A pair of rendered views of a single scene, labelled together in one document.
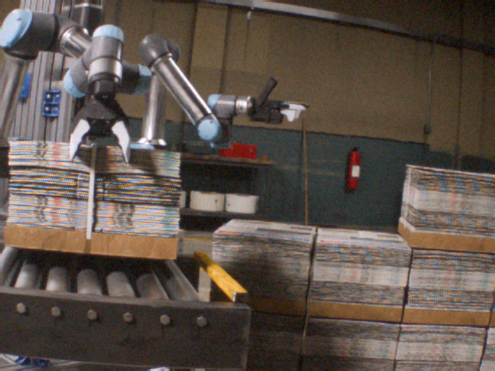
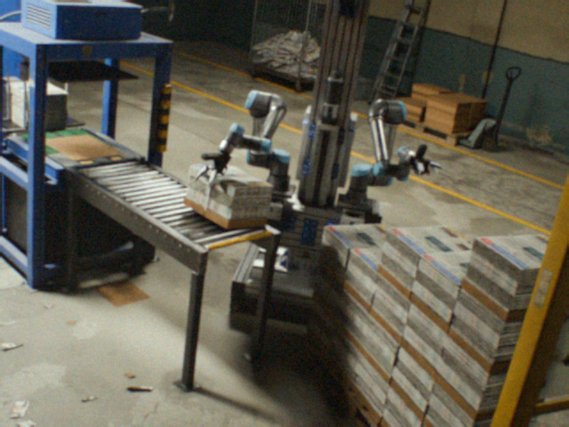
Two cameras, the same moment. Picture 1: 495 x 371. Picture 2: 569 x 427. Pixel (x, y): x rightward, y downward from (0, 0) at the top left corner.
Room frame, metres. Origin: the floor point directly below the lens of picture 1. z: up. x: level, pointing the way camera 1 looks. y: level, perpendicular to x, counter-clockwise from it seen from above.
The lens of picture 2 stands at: (-0.23, -2.83, 2.27)
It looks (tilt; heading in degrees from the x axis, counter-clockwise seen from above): 21 degrees down; 56
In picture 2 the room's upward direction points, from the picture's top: 9 degrees clockwise
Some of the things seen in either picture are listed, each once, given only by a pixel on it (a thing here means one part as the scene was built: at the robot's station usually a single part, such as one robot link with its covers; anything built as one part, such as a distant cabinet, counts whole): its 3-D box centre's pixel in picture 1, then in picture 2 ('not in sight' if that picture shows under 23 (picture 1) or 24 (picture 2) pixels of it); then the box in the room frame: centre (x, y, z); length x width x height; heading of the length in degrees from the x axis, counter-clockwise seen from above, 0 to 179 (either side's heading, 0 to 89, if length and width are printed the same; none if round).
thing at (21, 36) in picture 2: not in sight; (81, 40); (1.01, 1.67, 1.50); 0.94 x 0.68 x 0.10; 15
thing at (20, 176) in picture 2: not in sight; (74, 204); (1.01, 1.68, 0.38); 0.94 x 0.69 x 0.63; 15
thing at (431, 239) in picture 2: (453, 171); (435, 239); (2.06, -0.65, 1.06); 0.37 x 0.29 x 0.01; 174
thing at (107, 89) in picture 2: not in sight; (108, 131); (1.36, 2.08, 0.77); 0.09 x 0.09 x 1.55; 15
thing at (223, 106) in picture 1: (223, 106); (406, 155); (2.47, 0.11, 1.21); 0.11 x 0.08 x 0.09; 78
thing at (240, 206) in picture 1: (192, 184); not in sight; (8.12, 0.65, 0.55); 1.80 x 0.70 x 1.09; 105
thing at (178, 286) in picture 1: (178, 286); (231, 239); (1.41, 0.13, 0.77); 0.47 x 0.05 x 0.05; 15
